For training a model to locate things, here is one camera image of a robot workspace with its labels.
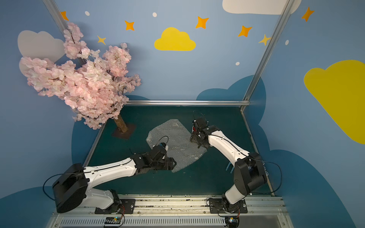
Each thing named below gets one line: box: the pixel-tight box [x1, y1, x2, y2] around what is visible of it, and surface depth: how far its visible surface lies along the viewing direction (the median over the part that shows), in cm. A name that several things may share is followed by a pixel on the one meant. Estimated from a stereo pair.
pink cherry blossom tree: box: [19, 22, 142, 134], surface depth 62 cm
